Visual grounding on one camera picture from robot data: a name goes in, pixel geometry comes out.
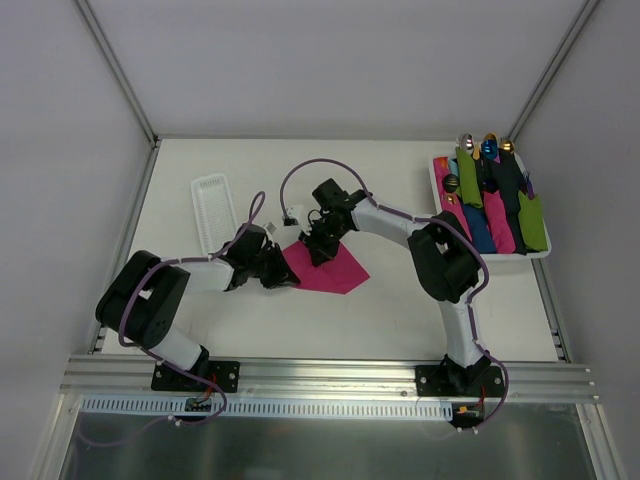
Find magenta paper napkin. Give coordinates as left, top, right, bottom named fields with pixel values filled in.
left=283, top=241, right=370, bottom=295

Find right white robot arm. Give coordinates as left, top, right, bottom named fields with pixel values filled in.
left=300, top=179, right=491, bottom=396

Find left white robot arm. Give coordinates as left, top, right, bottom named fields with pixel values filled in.
left=95, top=224, right=300, bottom=390

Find magenta napkin roll left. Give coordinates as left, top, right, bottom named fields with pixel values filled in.
left=433, top=157, right=472, bottom=240

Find magenta napkin roll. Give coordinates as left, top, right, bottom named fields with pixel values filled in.
left=483, top=191, right=516, bottom=254
left=433, top=157, right=472, bottom=240

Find black spoon in roll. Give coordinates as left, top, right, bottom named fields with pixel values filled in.
left=442, top=174, right=460, bottom=194

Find silver spoon in roll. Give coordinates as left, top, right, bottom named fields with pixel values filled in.
left=457, top=132, right=475, bottom=154

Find blue napkin roll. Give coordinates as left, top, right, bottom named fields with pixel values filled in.
left=462, top=204, right=497, bottom=254

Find blue spoon in roll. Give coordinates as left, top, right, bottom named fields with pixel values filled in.
left=480, top=132, right=499, bottom=161

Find magenta napkin roll middle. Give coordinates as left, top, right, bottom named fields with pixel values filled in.
left=483, top=191, right=516, bottom=254

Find black napkin roll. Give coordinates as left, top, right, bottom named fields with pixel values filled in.
left=488, top=149, right=527, bottom=255

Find gold spoon in roll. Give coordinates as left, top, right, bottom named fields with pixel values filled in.
left=499, top=138, right=515, bottom=154

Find green napkin roll right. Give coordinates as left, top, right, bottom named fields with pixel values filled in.
left=518, top=192, right=548, bottom=252

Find white perforated cutlery basket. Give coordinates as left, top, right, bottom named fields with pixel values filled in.
left=191, top=174, right=239, bottom=255

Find white tray of rolls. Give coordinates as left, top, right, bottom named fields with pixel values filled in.
left=429, top=147, right=551, bottom=261

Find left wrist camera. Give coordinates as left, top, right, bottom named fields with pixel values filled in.
left=262, top=222, right=277, bottom=237

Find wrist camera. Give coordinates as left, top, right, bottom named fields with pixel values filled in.
left=262, top=222, right=277, bottom=237
left=283, top=205, right=306, bottom=229

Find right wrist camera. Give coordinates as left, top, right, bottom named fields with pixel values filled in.
left=283, top=205, right=306, bottom=229

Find left black mount plate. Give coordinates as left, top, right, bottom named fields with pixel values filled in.
left=151, top=358, right=241, bottom=393

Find black mount plate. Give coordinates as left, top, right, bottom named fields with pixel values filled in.
left=414, top=360, right=505, bottom=398
left=151, top=358, right=241, bottom=393

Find white slotted cable duct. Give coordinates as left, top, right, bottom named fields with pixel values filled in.
left=80, top=395, right=453, bottom=422

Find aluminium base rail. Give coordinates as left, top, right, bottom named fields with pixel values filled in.
left=60, top=354, right=601, bottom=404

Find right black mount plate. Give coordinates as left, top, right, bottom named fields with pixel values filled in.
left=414, top=360, right=505, bottom=398

